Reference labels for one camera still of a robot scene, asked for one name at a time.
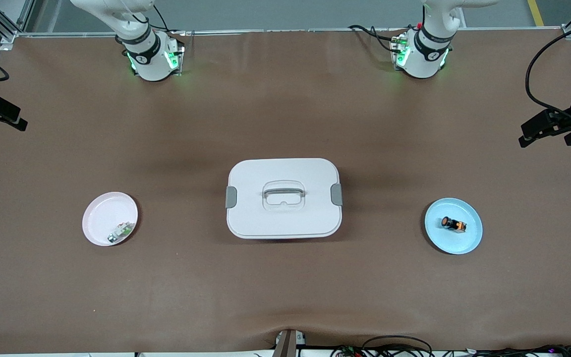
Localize orange black push-button switch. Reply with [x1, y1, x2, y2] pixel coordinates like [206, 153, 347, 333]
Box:
[440, 216, 467, 234]

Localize pink round plate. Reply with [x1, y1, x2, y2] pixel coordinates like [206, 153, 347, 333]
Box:
[82, 191, 139, 247]

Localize light blue round plate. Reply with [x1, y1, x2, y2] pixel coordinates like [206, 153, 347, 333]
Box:
[424, 197, 483, 255]

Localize white lidded storage box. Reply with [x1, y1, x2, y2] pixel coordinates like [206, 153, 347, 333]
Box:
[225, 158, 343, 240]

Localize brown table mat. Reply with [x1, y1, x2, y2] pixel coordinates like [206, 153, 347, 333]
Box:
[0, 27, 571, 355]

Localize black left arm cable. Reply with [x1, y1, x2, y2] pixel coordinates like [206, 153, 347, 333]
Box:
[525, 22, 571, 124]

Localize green white switch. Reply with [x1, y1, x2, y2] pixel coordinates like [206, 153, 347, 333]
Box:
[107, 222, 135, 244]

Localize black arm base cables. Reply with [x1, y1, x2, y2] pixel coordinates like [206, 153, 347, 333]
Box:
[347, 24, 407, 54]

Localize black cable bundle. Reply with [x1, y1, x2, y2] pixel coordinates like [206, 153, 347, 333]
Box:
[330, 335, 571, 357]

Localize metal table edge rail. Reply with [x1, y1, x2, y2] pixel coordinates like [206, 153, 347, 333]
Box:
[15, 27, 564, 38]

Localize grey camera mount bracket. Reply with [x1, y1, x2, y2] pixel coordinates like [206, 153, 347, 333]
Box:
[272, 329, 307, 357]

